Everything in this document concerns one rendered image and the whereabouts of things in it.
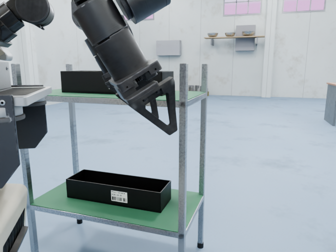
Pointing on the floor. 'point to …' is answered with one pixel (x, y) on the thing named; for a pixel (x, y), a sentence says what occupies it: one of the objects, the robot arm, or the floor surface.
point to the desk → (330, 104)
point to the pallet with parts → (194, 88)
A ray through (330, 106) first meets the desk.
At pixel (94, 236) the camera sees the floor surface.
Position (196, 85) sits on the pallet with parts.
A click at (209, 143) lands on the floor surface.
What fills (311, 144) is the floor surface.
